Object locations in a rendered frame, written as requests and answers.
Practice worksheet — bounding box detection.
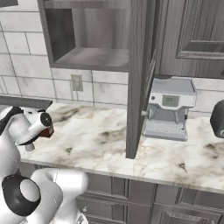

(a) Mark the open grey cabinet door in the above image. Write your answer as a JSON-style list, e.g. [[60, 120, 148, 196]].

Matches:
[[125, 0, 158, 160]]

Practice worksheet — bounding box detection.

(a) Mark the closed grey cabinet door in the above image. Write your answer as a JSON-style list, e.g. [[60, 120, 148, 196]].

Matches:
[[154, 0, 224, 80]]

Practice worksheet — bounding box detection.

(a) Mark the grey base cabinet door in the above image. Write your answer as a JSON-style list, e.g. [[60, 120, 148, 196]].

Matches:
[[150, 203, 224, 224]]

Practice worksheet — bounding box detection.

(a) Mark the silver coffee machine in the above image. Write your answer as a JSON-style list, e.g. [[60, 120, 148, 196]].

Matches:
[[142, 76, 199, 143]]

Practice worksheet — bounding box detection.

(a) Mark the small red container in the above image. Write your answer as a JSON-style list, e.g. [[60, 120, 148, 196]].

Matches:
[[39, 124, 55, 138]]

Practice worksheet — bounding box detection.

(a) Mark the dark hob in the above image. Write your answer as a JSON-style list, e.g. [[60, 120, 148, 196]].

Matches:
[[0, 95, 54, 114]]

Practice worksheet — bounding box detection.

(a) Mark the grey drawer front with knob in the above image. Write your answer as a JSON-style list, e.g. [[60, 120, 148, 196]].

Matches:
[[76, 195, 130, 223]]

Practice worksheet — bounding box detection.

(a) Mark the wide grey drawer front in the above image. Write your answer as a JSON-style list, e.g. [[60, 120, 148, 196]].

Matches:
[[153, 183, 224, 212]]

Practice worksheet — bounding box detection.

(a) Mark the dark range hood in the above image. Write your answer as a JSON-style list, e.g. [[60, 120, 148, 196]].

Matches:
[[0, 0, 19, 8]]

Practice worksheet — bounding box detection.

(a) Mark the white wall outlet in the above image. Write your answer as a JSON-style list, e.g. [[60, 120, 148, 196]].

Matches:
[[70, 73, 85, 93]]

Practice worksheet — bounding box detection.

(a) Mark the open grey wall cabinet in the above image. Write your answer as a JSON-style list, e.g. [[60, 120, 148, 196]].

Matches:
[[37, 0, 131, 74]]

